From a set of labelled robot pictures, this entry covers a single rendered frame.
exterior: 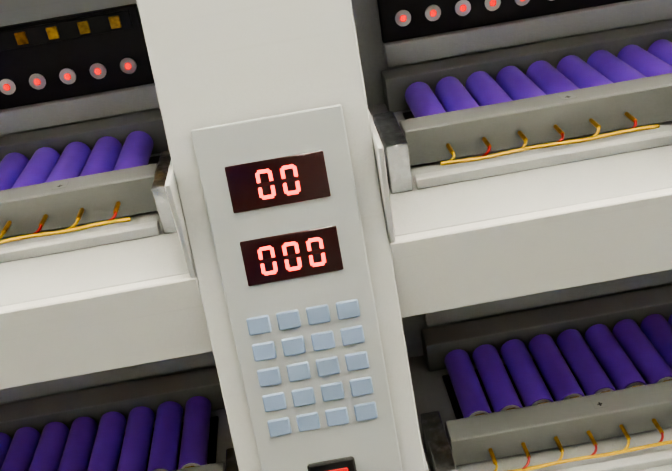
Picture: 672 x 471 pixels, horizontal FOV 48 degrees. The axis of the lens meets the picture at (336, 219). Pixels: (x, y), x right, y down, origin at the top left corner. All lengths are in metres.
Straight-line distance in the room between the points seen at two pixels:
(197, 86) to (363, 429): 0.19
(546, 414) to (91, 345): 0.27
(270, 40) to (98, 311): 0.15
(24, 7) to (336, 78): 0.29
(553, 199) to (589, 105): 0.08
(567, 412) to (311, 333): 0.19
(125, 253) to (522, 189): 0.21
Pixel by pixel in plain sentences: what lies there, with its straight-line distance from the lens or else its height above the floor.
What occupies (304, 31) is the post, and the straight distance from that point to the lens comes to 0.35.
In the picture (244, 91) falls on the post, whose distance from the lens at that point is 0.35.
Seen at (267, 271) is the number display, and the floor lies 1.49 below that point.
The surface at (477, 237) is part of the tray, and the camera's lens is 0.38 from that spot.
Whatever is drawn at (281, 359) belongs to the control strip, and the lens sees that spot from 0.38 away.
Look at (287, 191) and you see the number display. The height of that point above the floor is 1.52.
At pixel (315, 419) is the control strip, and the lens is 0.39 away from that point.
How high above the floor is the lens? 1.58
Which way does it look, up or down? 12 degrees down
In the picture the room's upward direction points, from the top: 10 degrees counter-clockwise
